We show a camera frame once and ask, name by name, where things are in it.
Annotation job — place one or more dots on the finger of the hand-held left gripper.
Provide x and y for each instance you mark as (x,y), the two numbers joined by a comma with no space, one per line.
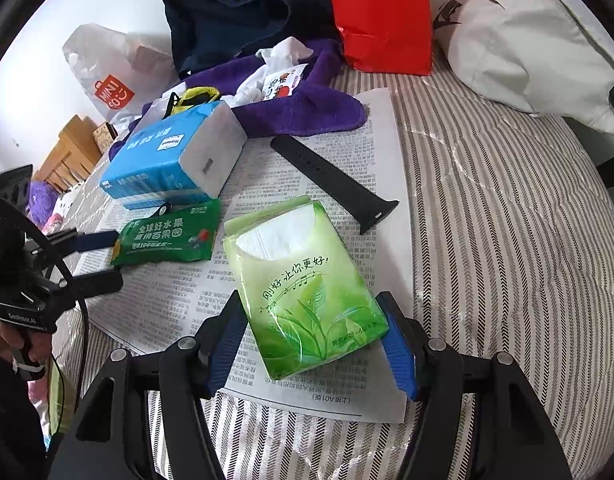
(92,245)
(102,284)

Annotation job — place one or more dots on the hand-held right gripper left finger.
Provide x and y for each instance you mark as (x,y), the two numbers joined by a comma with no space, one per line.
(226,350)

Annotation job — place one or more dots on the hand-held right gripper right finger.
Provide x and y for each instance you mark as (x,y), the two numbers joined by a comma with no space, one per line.
(399,355)

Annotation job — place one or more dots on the green wet wipes packet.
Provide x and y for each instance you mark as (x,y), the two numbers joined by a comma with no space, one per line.
(162,239)

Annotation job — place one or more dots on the green tissue pack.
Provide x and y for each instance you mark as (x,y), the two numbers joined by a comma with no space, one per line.
(297,285)

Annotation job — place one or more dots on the person's left forearm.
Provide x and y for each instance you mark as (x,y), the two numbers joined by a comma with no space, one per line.
(9,420)

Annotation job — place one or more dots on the person's left hand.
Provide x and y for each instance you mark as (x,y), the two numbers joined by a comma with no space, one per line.
(14,345)

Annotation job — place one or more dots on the purple plush toy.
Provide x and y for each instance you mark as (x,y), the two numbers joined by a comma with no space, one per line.
(42,200)

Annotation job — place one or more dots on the wooden headboard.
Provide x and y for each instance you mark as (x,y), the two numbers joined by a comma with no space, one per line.
(67,155)

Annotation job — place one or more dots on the green blanket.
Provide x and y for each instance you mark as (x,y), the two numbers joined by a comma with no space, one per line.
(61,400)

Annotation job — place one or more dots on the blue tissue pack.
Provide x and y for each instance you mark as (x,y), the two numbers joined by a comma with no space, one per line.
(152,160)

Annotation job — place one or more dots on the patterned gift box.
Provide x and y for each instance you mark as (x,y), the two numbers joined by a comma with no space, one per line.
(104,136)

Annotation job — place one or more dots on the clear plastic bag with tissues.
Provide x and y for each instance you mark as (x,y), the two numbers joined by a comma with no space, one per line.
(154,110)

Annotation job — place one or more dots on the newspaper sheet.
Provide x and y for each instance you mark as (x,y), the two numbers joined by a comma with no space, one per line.
(267,175)

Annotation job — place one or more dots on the white plastic shopping bag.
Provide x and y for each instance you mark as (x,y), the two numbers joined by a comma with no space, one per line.
(92,55)

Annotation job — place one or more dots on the strawberry print packet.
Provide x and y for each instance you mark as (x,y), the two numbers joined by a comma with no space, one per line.
(282,85)

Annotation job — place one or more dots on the purple towel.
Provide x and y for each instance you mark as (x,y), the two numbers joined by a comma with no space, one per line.
(307,110)

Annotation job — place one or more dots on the navy fabric bag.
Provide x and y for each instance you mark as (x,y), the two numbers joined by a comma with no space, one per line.
(227,20)

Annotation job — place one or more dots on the red paper bag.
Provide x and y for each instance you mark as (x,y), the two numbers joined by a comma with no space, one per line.
(382,15)

